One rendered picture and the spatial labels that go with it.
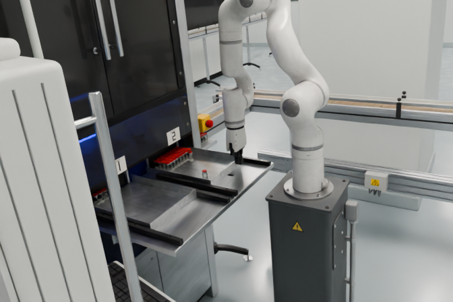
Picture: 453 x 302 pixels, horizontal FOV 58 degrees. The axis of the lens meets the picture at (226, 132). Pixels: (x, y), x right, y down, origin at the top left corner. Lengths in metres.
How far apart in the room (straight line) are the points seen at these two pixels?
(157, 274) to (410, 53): 2.00
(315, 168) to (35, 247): 1.04
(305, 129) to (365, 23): 1.55
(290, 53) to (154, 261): 1.08
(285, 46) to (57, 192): 0.95
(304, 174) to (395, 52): 1.53
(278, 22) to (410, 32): 1.50
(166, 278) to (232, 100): 0.90
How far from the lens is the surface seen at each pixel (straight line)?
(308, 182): 1.57
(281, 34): 1.46
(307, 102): 1.40
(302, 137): 1.49
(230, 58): 1.59
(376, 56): 2.93
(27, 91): 0.72
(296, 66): 1.48
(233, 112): 1.65
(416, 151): 3.07
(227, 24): 1.57
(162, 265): 1.98
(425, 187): 2.50
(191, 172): 1.80
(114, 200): 0.85
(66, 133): 0.75
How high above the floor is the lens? 1.65
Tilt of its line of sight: 20 degrees down
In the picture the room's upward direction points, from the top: 5 degrees counter-clockwise
